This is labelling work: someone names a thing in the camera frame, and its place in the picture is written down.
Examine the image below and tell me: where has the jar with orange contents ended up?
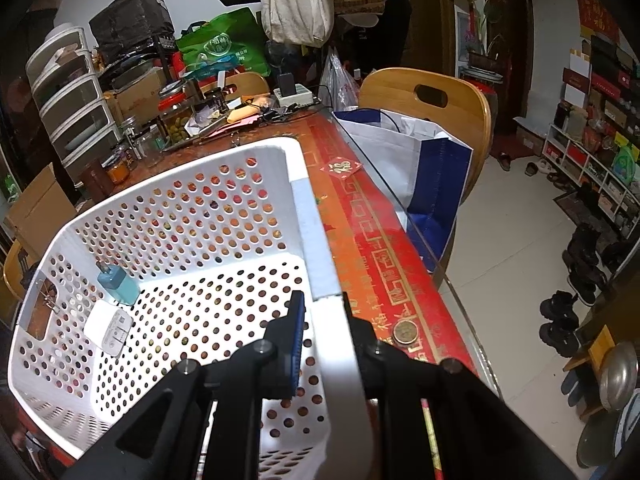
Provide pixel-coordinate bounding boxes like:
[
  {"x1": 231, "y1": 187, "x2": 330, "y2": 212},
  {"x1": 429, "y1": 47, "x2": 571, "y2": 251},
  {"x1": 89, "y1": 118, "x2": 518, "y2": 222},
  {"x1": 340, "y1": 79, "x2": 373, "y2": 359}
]
[{"x1": 102, "y1": 152, "x2": 132, "y2": 185}]

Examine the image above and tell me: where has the brown jar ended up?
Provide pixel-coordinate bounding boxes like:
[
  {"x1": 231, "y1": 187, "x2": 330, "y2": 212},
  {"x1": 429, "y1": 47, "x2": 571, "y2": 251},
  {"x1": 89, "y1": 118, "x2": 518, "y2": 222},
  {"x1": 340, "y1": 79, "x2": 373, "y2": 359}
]
[{"x1": 80, "y1": 162, "x2": 113, "y2": 201}]

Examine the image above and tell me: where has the black fabric bag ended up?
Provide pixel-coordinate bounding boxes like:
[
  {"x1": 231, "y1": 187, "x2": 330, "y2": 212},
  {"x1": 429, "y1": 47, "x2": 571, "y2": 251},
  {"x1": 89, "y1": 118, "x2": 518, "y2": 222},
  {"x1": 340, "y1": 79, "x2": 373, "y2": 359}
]
[{"x1": 89, "y1": 0, "x2": 176, "y2": 63}]

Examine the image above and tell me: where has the red patterned tablecloth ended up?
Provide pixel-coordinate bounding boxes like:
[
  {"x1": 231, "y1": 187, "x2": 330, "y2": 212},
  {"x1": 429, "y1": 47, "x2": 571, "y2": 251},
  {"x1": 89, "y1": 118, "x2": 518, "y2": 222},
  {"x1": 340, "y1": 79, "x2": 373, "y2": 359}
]
[{"x1": 75, "y1": 105, "x2": 501, "y2": 480}]

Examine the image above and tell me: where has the green packet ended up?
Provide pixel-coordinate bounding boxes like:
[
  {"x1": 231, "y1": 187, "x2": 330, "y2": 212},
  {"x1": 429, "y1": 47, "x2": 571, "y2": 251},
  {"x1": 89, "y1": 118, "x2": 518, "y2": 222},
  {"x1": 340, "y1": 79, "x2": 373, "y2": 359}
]
[{"x1": 612, "y1": 145, "x2": 638, "y2": 183}]

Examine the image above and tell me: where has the low wooden chair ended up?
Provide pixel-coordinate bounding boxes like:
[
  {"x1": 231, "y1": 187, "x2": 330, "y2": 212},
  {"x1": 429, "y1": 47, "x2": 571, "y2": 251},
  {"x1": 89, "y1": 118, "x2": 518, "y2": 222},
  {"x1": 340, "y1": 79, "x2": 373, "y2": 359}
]
[{"x1": 2, "y1": 240, "x2": 38, "y2": 328}]

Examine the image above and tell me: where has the white and blue shopping bag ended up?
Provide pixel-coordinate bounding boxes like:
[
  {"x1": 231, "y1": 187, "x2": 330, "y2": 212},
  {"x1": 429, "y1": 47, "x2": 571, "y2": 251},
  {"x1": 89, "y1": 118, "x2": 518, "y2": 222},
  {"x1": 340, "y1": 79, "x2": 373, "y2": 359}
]
[{"x1": 332, "y1": 108, "x2": 475, "y2": 275}]

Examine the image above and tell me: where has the red-lidded olive jar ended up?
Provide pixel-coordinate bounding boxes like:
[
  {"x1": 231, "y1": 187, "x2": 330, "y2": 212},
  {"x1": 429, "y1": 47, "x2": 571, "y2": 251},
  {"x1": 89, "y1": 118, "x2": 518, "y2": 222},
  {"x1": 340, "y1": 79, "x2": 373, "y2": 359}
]
[{"x1": 159, "y1": 95, "x2": 198, "y2": 143}]

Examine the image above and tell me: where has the clear plastic bag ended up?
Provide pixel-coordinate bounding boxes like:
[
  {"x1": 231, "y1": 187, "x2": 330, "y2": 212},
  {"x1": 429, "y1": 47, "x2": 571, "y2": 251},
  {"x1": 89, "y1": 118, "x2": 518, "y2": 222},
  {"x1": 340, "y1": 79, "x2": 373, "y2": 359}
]
[{"x1": 320, "y1": 47, "x2": 361, "y2": 111}]

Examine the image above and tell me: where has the round coin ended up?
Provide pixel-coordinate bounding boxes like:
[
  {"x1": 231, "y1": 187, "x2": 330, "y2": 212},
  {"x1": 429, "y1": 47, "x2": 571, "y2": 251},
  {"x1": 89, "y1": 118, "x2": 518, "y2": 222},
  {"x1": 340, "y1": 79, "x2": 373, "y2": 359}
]
[{"x1": 392, "y1": 321, "x2": 420, "y2": 346}]

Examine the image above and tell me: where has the large brown cardboard box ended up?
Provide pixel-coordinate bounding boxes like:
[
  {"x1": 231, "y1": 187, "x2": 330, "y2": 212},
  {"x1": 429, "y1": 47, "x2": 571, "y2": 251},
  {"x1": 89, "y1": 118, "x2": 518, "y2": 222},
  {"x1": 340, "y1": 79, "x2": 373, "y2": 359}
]
[{"x1": 4, "y1": 162, "x2": 78, "y2": 261}]

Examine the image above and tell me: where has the green shopping bag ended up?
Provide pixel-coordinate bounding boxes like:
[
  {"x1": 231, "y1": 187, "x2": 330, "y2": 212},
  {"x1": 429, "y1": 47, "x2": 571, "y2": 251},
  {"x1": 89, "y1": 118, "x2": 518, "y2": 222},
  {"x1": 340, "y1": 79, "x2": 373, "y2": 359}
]
[{"x1": 176, "y1": 8, "x2": 272, "y2": 81}]

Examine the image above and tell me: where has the white cubby shelf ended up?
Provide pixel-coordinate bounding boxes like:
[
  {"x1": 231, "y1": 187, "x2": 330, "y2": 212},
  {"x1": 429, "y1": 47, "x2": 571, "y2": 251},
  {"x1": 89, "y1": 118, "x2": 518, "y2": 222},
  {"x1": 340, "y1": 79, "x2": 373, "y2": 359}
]
[{"x1": 542, "y1": 122, "x2": 636, "y2": 221}]

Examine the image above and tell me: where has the beige canvas tote bag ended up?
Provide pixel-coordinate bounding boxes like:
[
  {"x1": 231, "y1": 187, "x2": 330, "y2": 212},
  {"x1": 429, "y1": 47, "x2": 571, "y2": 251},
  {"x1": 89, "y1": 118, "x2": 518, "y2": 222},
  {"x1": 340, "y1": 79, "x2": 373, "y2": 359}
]
[{"x1": 255, "y1": 0, "x2": 335, "y2": 47}]

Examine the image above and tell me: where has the white perforated plastic basket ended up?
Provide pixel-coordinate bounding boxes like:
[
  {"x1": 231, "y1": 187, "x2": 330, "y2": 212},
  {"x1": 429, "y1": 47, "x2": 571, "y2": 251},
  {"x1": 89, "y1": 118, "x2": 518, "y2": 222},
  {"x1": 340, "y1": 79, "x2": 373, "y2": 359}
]
[{"x1": 7, "y1": 137, "x2": 376, "y2": 480}]

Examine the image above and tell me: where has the metal binder clip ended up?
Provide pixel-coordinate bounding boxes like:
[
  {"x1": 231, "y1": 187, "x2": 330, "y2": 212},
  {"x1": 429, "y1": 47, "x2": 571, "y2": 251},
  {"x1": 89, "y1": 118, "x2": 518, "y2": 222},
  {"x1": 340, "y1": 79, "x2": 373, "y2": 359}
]
[{"x1": 32, "y1": 270, "x2": 63, "y2": 313}]

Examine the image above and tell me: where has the teal charger plug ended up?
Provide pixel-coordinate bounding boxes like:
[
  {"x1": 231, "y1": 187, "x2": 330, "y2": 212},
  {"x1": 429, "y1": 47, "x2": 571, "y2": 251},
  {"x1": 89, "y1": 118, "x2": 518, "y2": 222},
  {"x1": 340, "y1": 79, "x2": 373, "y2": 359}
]
[{"x1": 96, "y1": 262, "x2": 141, "y2": 307}]

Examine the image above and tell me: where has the black boot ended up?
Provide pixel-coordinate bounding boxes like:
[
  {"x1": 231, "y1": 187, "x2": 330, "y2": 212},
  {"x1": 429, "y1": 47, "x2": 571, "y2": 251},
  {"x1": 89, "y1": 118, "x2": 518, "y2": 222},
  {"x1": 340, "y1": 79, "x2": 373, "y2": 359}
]
[
  {"x1": 567, "y1": 224, "x2": 601, "y2": 266},
  {"x1": 570, "y1": 260, "x2": 608, "y2": 306}
]

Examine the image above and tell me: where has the empty glass jar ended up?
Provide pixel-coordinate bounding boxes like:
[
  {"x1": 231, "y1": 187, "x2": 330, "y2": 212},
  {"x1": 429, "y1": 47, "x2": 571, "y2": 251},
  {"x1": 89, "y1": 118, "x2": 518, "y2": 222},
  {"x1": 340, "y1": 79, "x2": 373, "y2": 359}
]
[{"x1": 132, "y1": 127, "x2": 163, "y2": 168}]

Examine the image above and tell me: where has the black shoe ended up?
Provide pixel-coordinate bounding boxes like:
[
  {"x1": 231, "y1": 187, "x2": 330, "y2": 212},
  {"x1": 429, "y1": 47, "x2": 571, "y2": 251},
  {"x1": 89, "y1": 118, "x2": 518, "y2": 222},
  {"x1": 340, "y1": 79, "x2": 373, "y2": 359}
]
[
  {"x1": 542, "y1": 291, "x2": 580, "y2": 322},
  {"x1": 539, "y1": 322, "x2": 581, "y2": 358}
]

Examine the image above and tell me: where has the small cardboard box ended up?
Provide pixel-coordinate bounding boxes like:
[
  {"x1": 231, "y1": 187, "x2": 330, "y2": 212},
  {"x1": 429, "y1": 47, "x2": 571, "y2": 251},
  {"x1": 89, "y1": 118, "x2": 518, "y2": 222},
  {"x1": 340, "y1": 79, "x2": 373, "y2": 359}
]
[{"x1": 104, "y1": 67, "x2": 168, "y2": 121}]

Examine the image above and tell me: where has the red paper sticker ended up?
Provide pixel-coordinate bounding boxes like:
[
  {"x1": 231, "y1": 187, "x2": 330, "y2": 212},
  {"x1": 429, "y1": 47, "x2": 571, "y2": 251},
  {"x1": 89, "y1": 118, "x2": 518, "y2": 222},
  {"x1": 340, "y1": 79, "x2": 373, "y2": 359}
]
[{"x1": 320, "y1": 158, "x2": 362, "y2": 181}]

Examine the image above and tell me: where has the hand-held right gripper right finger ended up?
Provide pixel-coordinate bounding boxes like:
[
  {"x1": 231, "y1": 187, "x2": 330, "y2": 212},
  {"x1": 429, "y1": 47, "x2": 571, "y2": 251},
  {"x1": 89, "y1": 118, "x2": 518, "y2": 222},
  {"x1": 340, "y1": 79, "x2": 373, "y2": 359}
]
[{"x1": 342, "y1": 292, "x2": 576, "y2": 480}]

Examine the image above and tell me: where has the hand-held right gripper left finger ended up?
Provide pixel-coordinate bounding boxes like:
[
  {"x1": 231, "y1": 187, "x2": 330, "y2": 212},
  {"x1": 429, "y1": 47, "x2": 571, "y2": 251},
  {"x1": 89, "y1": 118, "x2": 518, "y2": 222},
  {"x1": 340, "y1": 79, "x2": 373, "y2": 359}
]
[{"x1": 61, "y1": 290, "x2": 313, "y2": 480}]

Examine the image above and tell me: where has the white plastic drawer unit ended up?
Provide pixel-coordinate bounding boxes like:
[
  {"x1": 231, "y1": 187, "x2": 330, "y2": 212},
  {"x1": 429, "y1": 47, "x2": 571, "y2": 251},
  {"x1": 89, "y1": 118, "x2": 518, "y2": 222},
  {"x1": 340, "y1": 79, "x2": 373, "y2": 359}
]
[{"x1": 25, "y1": 25, "x2": 123, "y2": 168}]

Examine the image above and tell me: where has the red wall banner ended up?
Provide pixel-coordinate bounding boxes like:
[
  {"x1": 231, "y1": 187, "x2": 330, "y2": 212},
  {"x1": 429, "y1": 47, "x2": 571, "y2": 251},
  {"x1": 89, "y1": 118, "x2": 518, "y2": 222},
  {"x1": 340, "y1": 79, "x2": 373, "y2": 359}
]
[{"x1": 575, "y1": 0, "x2": 621, "y2": 38}]

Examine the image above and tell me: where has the round metal pan lid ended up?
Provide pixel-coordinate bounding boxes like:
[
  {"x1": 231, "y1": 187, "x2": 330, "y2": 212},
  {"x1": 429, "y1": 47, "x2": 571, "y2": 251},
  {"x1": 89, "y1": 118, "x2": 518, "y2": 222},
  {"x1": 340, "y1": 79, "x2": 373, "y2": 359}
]
[{"x1": 599, "y1": 342, "x2": 640, "y2": 411}]

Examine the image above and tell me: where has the wooden chair with handle hole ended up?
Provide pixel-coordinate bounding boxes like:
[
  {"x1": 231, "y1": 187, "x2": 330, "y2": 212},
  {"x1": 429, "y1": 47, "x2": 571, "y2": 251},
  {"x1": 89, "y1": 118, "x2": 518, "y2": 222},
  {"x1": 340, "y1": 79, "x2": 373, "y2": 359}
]
[{"x1": 358, "y1": 67, "x2": 492, "y2": 201}]

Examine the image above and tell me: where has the white power strip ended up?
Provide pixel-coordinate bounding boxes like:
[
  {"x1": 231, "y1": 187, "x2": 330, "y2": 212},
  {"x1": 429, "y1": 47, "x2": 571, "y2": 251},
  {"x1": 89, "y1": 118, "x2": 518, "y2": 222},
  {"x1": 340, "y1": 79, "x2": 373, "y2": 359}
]
[{"x1": 272, "y1": 85, "x2": 315, "y2": 107}]

